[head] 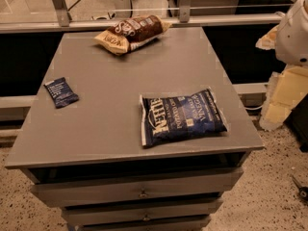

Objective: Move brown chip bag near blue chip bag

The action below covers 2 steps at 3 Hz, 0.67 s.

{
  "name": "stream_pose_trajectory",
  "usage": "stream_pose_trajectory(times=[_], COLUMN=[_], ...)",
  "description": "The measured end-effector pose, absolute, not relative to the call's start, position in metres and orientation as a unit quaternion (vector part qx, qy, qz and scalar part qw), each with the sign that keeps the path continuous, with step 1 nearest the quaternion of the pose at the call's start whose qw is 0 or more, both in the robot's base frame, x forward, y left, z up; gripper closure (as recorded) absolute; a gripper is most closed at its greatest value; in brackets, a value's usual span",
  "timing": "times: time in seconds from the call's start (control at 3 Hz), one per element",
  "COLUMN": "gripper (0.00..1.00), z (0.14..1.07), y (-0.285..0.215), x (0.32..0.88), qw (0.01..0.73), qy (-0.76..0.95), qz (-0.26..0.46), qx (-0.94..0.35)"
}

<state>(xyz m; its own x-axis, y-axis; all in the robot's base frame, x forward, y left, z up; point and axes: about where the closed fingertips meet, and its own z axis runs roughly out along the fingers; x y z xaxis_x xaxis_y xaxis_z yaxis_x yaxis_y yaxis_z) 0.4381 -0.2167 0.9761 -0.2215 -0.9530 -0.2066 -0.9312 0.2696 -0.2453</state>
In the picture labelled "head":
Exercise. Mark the brown chip bag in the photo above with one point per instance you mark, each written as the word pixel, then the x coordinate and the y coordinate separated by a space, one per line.
pixel 132 33

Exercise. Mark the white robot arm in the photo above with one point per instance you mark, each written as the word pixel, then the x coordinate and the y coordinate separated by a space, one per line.
pixel 292 35

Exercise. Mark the blue Kettle chip bag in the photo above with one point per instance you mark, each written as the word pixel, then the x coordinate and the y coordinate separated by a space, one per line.
pixel 180 118

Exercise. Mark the grey drawer cabinet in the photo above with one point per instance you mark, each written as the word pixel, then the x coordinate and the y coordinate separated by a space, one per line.
pixel 99 136

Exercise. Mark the top grey drawer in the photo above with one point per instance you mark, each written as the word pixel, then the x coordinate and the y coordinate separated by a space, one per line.
pixel 142 187

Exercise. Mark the grey drawer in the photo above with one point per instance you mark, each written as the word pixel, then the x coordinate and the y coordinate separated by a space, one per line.
pixel 143 211
pixel 142 187
pixel 163 224

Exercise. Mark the small dark blue snack bar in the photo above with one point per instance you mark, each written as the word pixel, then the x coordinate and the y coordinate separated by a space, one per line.
pixel 61 92

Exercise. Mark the middle grey drawer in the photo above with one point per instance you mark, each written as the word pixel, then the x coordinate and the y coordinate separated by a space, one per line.
pixel 143 211

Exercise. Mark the bottom grey drawer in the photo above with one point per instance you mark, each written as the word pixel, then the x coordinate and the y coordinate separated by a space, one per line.
pixel 163 224

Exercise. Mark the yellow foam padding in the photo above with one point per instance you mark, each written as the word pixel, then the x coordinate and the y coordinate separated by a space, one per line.
pixel 285 89

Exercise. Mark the metal window rail frame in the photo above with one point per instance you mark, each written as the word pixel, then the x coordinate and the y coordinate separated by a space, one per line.
pixel 37 16

